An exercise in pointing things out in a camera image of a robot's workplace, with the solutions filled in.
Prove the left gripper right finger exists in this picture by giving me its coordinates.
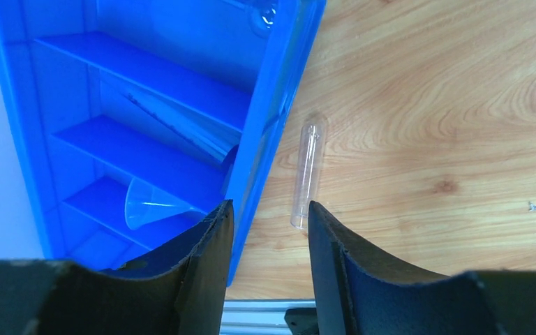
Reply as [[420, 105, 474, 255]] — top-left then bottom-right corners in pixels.
[[308, 201, 536, 334]]

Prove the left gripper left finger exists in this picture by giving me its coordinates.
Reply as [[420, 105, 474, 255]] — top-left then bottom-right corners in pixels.
[[0, 200, 235, 334]]

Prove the clear glass funnel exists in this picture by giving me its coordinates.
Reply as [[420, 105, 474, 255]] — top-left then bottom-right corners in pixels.
[[124, 178, 203, 230]]

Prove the clear test tube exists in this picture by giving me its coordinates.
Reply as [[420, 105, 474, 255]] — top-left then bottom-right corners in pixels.
[[290, 119, 327, 230]]

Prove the tube with blue cap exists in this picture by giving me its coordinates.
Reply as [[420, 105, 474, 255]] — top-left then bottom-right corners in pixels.
[[121, 89, 241, 170]]

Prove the blue plastic bin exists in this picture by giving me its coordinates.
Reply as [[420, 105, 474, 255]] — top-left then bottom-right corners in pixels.
[[0, 1, 326, 281]]

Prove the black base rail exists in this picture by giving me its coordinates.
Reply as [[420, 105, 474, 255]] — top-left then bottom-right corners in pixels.
[[284, 307, 319, 335]]

